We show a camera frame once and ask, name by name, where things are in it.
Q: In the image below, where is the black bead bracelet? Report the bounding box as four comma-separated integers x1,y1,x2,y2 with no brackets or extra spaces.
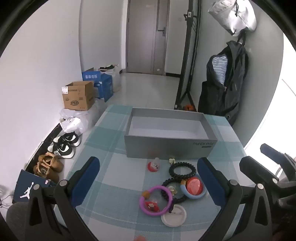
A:
161,178,188,204

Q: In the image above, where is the white drawstring bag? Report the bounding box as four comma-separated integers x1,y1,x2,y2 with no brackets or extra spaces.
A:
207,0,258,37

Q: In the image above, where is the white plastic bag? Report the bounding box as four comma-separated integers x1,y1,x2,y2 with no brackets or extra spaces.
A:
60,117,85,137

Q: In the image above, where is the teal plaid tablecloth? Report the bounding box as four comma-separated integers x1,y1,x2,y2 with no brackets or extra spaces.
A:
62,104,248,241

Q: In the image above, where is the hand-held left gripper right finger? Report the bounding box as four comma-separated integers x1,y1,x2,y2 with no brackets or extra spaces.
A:
197,157,278,241

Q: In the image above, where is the black spiral hair tie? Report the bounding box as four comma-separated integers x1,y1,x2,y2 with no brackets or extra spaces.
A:
168,162,197,180

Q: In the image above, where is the brown cardboard box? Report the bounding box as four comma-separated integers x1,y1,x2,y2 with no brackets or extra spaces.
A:
61,81,95,111

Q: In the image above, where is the grey cardboard box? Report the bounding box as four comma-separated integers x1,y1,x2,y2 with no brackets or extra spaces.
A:
124,107,218,160

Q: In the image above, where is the blue bangle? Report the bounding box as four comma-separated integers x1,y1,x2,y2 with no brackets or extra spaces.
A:
180,177,207,200

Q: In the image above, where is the white round badge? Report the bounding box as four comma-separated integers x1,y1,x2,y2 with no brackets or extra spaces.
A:
161,204,187,227

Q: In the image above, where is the purple ring bracelet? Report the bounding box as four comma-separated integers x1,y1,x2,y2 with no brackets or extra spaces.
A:
139,185,173,217

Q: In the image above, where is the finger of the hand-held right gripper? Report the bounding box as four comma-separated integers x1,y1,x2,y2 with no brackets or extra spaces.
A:
239,156,296,209
260,144,296,173

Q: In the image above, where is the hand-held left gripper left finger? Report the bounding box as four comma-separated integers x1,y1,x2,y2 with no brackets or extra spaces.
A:
26,156,100,241

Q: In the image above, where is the small red round charm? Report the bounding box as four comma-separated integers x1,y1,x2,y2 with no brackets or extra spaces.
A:
147,158,161,173

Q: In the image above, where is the blue striped cloth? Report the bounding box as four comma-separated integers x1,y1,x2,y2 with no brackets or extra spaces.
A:
211,56,228,84

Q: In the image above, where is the grey door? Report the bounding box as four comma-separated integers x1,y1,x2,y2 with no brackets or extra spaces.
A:
126,0,170,75

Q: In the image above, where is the blue cardboard box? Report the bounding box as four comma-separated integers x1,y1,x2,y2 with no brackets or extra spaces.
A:
82,67,114,103

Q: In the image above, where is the brown shoe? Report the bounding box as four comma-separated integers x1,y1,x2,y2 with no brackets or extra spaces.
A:
38,153,64,172
33,162,60,183

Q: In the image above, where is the red round badge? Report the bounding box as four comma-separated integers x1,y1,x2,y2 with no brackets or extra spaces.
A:
187,178,203,194

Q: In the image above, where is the red charm in clear packet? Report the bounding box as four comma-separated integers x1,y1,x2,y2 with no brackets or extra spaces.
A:
144,197,161,212

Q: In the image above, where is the black backpack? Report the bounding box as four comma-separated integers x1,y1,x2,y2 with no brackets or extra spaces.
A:
198,31,249,127

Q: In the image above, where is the clear plastic bag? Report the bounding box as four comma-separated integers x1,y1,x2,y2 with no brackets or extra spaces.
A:
60,102,107,133

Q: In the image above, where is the white storage bag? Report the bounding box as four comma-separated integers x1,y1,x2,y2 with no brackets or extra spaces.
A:
98,64,122,92

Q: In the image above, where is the navy shoe box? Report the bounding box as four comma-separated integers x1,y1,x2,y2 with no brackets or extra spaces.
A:
13,170,57,204

